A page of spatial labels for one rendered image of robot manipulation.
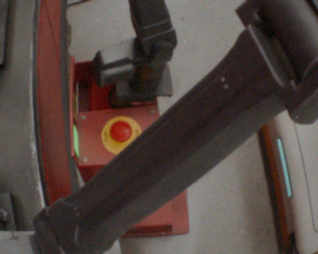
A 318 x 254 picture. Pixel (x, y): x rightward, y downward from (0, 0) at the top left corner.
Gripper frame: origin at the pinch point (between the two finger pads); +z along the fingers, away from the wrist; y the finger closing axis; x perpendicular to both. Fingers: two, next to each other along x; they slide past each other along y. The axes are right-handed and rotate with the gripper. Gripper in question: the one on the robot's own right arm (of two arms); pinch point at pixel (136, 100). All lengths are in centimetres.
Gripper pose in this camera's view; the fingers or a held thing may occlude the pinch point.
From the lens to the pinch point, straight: 129.7
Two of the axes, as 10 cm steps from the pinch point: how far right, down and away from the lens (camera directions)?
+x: 1.1, 9.2, -3.7
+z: -1.7, 3.9, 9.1
